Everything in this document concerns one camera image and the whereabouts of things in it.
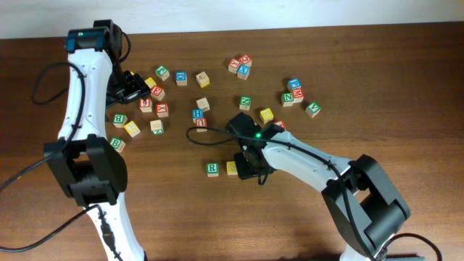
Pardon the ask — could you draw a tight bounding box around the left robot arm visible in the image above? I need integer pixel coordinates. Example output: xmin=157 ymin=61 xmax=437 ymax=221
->
xmin=43 ymin=20 xmax=150 ymax=260

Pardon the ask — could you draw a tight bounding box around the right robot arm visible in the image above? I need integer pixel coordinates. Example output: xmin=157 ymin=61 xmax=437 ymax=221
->
xmin=225 ymin=112 xmax=410 ymax=260

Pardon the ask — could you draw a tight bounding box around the green P block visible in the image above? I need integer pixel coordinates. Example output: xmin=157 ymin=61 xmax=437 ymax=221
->
xmin=155 ymin=65 xmax=170 ymax=81

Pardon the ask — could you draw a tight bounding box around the green n block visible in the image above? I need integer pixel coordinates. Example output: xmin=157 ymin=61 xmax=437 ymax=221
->
xmin=239 ymin=96 xmax=252 ymax=111
xmin=281 ymin=93 xmax=294 ymax=107

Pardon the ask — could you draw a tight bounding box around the blue X block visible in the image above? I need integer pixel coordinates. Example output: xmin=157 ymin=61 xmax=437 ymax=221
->
xmin=236 ymin=65 xmax=250 ymax=80

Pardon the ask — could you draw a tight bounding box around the red U block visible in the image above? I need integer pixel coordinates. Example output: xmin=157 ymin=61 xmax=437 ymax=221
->
xmin=195 ymin=117 xmax=207 ymax=132

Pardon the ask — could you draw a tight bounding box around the green V block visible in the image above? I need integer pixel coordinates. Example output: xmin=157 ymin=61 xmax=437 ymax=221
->
xmin=305 ymin=101 xmax=321 ymax=118

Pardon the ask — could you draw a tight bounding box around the yellow block behind E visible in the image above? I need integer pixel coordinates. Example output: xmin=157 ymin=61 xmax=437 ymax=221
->
xmin=144 ymin=78 xmax=156 ymax=88

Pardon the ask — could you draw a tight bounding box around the red I block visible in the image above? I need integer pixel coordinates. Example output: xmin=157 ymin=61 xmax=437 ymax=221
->
xmin=274 ymin=120 xmax=286 ymax=130

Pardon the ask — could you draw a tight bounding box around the green B block lower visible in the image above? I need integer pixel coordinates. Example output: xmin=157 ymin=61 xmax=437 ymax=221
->
xmin=109 ymin=138 xmax=125 ymax=152

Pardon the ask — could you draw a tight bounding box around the blue H block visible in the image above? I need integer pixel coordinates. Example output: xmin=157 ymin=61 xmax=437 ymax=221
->
xmin=192 ymin=109 xmax=204 ymax=123

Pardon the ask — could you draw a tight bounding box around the red E block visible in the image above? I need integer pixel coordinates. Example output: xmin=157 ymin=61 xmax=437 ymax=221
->
xmin=150 ymin=86 xmax=165 ymax=102

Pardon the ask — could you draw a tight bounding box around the plain block yellow side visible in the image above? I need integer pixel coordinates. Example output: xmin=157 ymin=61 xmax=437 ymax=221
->
xmin=195 ymin=72 xmax=210 ymax=88

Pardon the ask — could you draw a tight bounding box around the red Q block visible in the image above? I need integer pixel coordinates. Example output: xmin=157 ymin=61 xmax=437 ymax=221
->
xmin=239 ymin=54 xmax=252 ymax=67

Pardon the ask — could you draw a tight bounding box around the yellow 1 block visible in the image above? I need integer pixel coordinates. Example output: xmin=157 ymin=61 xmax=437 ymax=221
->
xmin=124 ymin=120 xmax=141 ymax=138

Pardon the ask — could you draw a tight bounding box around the plain picture block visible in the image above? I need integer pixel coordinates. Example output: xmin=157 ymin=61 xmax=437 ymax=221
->
xmin=196 ymin=97 xmax=210 ymax=112

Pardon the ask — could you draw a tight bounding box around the green R block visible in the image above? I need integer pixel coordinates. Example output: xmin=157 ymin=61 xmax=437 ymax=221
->
xmin=207 ymin=162 xmax=219 ymax=177

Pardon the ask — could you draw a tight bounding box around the blue D block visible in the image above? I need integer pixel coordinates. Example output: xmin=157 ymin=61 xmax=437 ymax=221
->
xmin=175 ymin=71 xmax=188 ymax=86

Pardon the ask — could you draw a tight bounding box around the green b block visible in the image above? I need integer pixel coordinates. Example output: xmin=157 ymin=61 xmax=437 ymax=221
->
xmin=112 ymin=114 xmax=128 ymax=128
xmin=109 ymin=138 xmax=125 ymax=152

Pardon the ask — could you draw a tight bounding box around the red y block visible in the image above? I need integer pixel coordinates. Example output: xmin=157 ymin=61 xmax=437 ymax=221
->
xmin=155 ymin=103 xmax=169 ymax=118
xmin=228 ymin=58 xmax=241 ymax=74

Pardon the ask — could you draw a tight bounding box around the yellow S block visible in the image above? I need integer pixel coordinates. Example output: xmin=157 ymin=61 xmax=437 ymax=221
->
xmin=226 ymin=161 xmax=238 ymax=175

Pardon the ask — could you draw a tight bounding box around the green N block right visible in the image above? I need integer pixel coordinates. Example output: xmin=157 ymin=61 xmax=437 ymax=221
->
xmin=281 ymin=93 xmax=294 ymax=107

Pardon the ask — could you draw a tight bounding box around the green N block centre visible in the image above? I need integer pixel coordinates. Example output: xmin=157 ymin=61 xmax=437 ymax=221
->
xmin=239 ymin=96 xmax=252 ymax=111

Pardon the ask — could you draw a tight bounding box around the red Y block top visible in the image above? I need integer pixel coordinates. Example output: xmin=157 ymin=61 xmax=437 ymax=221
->
xmin=228 ymin=58 xmax=241 ymax=74

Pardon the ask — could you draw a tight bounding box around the plain 8 block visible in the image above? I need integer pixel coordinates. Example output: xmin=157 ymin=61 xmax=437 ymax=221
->
xmin=150 ymin=120 xmax=164 ymax=135

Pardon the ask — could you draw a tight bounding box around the red 6 block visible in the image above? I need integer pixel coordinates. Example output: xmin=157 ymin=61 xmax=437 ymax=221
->
xmin=139 ymin=98 xmax=153 ymax=113

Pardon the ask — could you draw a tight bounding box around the green B block upper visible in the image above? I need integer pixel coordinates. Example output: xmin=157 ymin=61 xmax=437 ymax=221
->
xmin=112 ymin=114 xmax=128 ymax=128

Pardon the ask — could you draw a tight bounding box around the blue P block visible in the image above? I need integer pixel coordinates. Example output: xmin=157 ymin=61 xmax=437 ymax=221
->
xmin=287 ymin=78 xmax=302 ymax=92

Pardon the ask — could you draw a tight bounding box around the yellow B block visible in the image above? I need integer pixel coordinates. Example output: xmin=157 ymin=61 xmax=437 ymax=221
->
xmin=260 ymin=108 xmax=274 ymax=124

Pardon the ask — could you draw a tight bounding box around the red M block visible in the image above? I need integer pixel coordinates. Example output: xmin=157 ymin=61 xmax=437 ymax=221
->
xmin=291 ymin=88 xmax=305 ymax=103

